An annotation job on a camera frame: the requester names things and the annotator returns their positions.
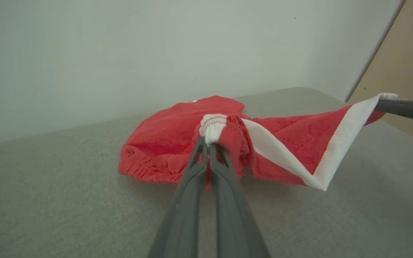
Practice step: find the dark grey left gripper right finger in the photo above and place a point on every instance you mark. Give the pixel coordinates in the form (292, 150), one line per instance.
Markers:
(233, 222)

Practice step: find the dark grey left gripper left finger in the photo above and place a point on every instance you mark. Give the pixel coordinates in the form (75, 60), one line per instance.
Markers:
(183, 215)

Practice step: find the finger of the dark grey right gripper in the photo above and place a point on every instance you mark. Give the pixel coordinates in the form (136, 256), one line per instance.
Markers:
(411, 109)

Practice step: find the red jersey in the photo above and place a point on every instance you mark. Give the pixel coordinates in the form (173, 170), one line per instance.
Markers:
(163, 143)

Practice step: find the beige wooden panel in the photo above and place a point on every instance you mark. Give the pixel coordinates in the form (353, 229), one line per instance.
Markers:
(407, 64)

